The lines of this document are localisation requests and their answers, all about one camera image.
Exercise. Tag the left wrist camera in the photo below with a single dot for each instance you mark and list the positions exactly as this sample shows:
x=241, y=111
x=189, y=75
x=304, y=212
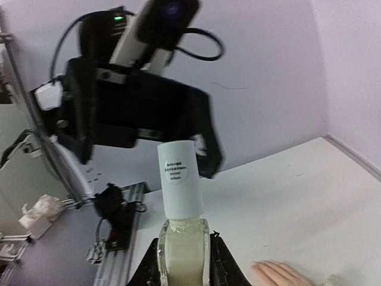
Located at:
x=153, y=35

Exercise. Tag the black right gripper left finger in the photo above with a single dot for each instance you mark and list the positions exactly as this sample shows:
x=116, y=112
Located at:
x=147, y=273

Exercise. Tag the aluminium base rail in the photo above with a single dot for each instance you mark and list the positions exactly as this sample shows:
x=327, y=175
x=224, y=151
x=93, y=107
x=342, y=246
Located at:
x=99, y=235

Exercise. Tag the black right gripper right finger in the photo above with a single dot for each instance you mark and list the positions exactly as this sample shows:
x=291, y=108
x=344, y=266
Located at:
x=224, y=271

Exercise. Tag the crumpled tissue box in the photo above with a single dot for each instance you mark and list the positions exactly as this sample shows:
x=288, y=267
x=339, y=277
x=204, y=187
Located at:
x=37, y=220

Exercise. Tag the white nail polish cap brush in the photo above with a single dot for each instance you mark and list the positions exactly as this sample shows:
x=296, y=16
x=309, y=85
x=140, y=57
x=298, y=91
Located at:
x=180, y=181

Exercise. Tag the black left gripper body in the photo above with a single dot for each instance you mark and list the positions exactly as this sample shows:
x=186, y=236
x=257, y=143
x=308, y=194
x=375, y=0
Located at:
x=129, y=107

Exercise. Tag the mannequin hand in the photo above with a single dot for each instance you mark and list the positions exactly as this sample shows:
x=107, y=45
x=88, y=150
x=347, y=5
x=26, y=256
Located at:
x=279, y=274

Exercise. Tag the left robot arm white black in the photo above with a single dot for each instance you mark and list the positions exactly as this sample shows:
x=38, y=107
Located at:
x=99, y=34

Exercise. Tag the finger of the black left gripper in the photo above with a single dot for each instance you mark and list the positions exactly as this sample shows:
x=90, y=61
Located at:
x=81, y=108
x=189, y=114

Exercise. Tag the clear nail polish bottle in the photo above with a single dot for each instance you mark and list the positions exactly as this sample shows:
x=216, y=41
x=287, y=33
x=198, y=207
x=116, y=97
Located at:
x=184, y=252

